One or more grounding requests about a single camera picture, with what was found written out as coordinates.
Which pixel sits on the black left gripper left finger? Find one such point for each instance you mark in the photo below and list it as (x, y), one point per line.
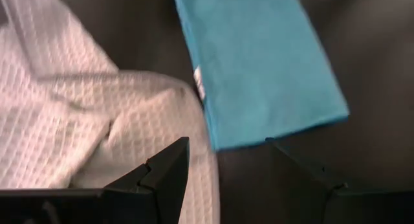
(168, 172)

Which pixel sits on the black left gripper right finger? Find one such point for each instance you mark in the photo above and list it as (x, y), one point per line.
(300, 185)

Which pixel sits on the teal microfiber towel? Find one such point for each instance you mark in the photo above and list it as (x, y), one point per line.
(258, 72)

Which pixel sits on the grey waffle-weave towel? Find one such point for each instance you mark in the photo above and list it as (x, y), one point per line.
(64, 104)

